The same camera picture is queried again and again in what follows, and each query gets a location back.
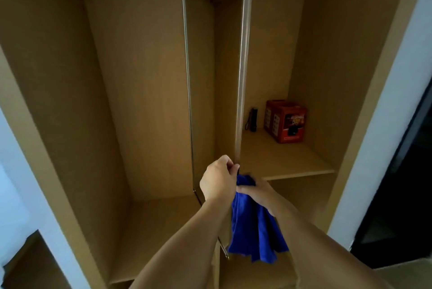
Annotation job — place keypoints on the person's left hand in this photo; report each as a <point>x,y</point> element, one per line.
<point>217,180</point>

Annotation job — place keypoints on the person's right hand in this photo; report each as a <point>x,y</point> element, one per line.
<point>261,194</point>

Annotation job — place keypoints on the blue microfibre cloth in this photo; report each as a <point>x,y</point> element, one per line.
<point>253,231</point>

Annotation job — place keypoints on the light wooden wardrobe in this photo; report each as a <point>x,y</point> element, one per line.
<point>135,96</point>

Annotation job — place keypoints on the tall framed mirror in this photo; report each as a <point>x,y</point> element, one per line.
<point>216,62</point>

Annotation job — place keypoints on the person's right forearm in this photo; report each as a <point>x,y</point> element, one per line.
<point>320,255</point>

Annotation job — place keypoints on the person's left forearm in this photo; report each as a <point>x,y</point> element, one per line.
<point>182,251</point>

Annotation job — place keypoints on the black pouch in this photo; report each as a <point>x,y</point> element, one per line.
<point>252,120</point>

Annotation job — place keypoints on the red cardboard box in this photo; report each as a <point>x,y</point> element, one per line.
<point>288,123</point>

